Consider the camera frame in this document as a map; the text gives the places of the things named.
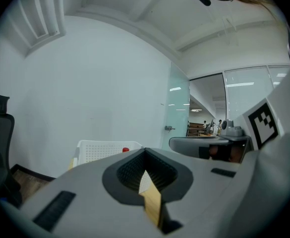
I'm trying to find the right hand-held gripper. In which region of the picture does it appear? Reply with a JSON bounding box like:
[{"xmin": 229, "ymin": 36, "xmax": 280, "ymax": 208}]
[{"xmin": 169, "ymin": 97, "xmax": 280, "ymax": 164}]

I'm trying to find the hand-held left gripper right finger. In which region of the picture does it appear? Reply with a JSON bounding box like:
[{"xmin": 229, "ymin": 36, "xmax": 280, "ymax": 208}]
[{"xmin": 145, "ymin": 147, "xmax": 250, "ymax": 238}]

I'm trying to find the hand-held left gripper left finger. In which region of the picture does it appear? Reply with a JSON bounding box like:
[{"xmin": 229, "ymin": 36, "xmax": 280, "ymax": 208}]
[{"xmin": 18, "ymin": 147, "xmax": 160, "ymax": 238}]

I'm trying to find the white perforated plastic basket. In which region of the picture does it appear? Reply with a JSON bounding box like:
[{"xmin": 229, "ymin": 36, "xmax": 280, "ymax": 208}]
[{"xmin": 72, "ymin": 139, "xmax": 152, "ymax": 195}]

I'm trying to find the person's right hand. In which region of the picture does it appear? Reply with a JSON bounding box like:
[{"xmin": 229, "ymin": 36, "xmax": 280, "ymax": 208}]
[{"xmin": 208, "ymin": 145, "xmax": 243, "ymax": 163}]

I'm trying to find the frosted glass door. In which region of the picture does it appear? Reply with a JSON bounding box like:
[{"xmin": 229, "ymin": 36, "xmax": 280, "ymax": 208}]
[{"xmin": 162, "ymin": 60, "xmax": 191, "ymax": 151}]

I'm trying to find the wooden table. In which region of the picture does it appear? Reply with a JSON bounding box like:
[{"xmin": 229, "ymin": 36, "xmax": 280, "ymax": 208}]
[{"xmin": 67, "ymin": 157, "xmax": 163, "ymax": 229}]

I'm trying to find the glass office partition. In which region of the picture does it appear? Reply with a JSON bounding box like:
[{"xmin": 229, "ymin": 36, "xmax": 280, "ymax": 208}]
[{"xmin": 223, "ymin": 64, "xmax": 290, "ymax": 123}]

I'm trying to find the grey gripper-mounted camera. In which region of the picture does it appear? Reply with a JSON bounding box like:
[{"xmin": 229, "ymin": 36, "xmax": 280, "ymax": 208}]
[{"xmin": 220, "ymin": 119, "xmax": 244, "ymax": 137}]

